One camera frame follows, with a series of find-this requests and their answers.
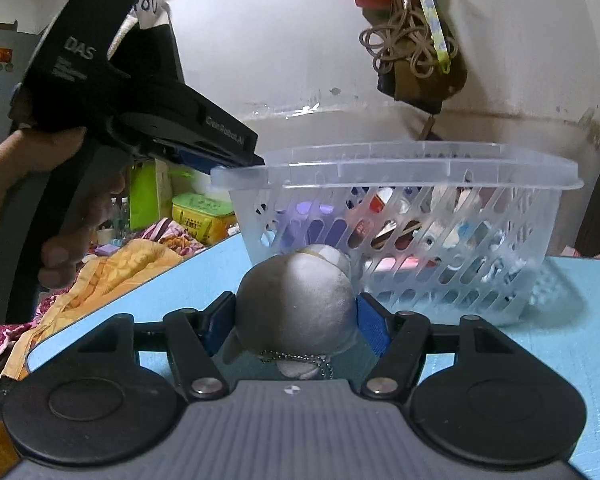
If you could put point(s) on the person's left hand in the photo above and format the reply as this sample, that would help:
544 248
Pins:
45 150

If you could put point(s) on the grey plush toy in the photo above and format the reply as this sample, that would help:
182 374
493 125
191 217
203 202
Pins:
295 305

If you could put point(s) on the green paper bag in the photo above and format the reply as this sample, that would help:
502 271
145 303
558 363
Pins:
145 195

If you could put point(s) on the orange patterned blanket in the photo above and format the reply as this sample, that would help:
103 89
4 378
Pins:
125 270

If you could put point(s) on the green tin box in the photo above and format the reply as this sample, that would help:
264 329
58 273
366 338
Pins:
200 210

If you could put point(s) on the clear plastic water bottle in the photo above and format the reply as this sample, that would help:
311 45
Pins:
125 212
115 215

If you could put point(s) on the orange yellow blanket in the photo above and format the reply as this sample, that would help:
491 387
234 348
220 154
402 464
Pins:
170 237

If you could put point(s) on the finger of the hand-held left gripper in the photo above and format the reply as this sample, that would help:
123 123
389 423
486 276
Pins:
195 157

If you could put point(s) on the light blue textured mat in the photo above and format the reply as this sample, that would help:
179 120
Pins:
555 350

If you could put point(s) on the brown hanging bag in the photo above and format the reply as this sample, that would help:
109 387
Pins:
420 85

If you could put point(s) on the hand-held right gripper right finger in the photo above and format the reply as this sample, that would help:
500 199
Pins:
375 325

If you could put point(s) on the small purple box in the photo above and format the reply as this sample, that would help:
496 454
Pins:
109 249

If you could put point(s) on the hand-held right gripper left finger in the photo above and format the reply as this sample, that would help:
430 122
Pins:
220 320

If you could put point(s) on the clear plastic basket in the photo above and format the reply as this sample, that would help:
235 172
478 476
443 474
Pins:
330 160

